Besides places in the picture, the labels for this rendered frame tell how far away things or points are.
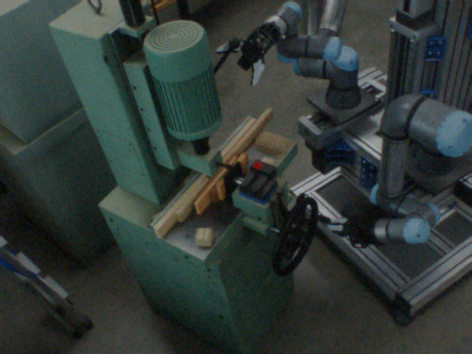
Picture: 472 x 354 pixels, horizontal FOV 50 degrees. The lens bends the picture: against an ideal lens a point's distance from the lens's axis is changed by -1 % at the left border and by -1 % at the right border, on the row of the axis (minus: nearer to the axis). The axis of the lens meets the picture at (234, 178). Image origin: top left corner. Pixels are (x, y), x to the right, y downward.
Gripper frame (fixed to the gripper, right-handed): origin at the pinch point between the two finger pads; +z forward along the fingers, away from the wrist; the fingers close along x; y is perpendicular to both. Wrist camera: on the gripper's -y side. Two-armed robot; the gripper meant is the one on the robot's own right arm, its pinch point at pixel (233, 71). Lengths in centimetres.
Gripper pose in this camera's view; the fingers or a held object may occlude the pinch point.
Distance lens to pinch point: 156.9
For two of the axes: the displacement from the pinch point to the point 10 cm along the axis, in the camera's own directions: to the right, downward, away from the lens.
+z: -5.5, 6.6, -5.2
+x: 7.3, 6.8, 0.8
